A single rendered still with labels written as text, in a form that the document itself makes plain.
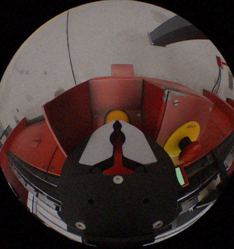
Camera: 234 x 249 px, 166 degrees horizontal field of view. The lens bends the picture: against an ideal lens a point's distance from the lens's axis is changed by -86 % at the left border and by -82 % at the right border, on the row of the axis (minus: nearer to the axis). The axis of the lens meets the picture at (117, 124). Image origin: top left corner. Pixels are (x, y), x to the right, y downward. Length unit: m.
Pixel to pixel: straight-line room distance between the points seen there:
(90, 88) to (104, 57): 0.73
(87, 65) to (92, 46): 0.21
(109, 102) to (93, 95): 0.03
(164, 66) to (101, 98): 0.88
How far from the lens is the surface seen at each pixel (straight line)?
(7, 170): 1.84
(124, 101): 0.15
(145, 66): 0.89
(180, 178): 0.21
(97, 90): 0.15
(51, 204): 0.55
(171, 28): 0.66
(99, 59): 0.87
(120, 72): 0.73
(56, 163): 0.42
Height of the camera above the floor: 0.85
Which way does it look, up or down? 55 degrees down
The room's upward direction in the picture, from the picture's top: 178 degrees clockwise
